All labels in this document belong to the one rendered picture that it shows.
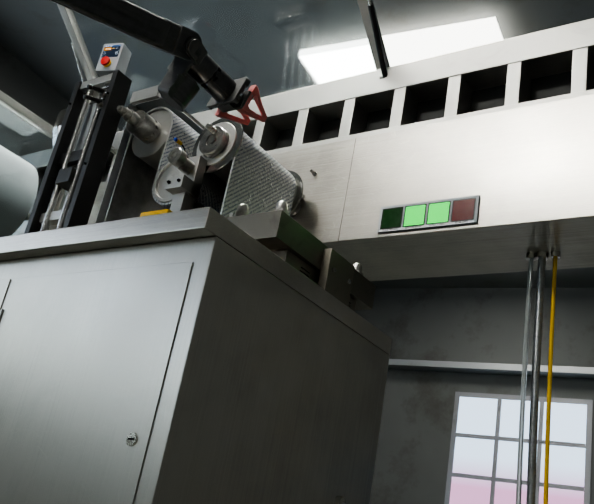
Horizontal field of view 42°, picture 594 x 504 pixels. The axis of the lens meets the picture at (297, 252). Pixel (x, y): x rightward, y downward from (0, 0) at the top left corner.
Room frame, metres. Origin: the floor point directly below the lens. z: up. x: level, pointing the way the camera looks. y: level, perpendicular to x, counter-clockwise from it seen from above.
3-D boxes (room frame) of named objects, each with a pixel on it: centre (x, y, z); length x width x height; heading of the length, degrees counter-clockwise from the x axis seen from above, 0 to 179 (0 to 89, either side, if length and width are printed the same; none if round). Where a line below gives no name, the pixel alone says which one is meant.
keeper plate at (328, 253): (1.55, -0.10, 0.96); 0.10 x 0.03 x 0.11; 142
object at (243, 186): (1.63, 0.11, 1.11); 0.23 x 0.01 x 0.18; 142
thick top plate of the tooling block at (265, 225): (1.59, -0.01, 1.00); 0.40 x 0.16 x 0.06; 142
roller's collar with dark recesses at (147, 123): (1.71, 0.44, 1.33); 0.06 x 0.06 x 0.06; 52
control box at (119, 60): (1.93, 0.64, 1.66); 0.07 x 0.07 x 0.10; 68
